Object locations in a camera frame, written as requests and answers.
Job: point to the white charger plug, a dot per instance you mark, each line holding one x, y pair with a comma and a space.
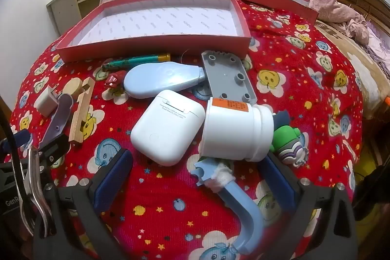
45, 101

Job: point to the light blue plastic hook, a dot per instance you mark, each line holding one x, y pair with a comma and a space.
246, 217

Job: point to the red smiley flower blanket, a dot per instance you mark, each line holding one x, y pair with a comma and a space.
170, 217

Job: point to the grey studded building plate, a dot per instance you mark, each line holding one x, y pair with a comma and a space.
225, 74

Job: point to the round wooden disc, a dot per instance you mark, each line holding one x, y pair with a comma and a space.
73, 85

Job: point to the purple pillow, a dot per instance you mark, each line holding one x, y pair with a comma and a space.
379, 43

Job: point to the tan bed sheet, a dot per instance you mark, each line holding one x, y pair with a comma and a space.
359, 65

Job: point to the light blue oval case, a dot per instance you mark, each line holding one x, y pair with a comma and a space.
158, 80

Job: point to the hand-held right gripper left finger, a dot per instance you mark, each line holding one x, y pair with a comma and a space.
112, 177

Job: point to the white earbuds case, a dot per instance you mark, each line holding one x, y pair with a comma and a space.
164, 129

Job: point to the red cardboard box tray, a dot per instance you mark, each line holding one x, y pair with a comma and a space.
152, 19

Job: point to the green cartoon lighter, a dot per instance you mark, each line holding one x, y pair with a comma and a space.
137, 61

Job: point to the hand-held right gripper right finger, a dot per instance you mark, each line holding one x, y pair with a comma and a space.
280, 183

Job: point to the small red toy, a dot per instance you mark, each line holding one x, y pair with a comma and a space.
114, 80

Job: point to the white plastic cup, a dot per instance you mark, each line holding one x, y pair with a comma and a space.
231, 135

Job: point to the long wooden block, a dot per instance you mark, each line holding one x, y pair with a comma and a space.
80, 116

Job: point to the beige wooden shelf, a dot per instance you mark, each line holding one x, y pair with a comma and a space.
65, 8

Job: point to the green cartoon figure toy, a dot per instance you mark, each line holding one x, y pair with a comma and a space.
283, 138

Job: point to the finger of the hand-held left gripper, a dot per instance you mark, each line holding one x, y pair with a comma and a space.
54, 150
18, 138

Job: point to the yellow cloth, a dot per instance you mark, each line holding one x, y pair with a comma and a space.
370, 174

